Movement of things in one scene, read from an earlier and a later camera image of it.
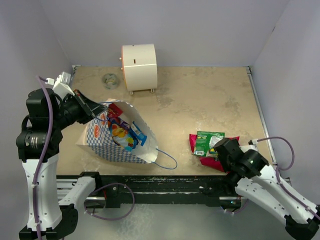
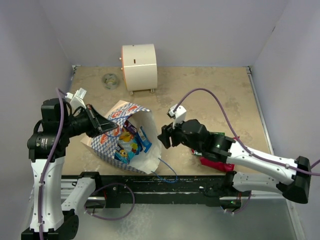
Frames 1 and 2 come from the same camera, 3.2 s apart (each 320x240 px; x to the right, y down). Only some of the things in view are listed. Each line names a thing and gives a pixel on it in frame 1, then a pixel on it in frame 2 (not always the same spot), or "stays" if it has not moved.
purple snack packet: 123,124 to 130,127
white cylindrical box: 140,65 stays
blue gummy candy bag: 121,135 to 126,150
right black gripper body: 227,165 to 178,137
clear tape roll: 110,81 stays
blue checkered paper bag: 119,130 to 147,162
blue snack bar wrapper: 138,134 to 142,140
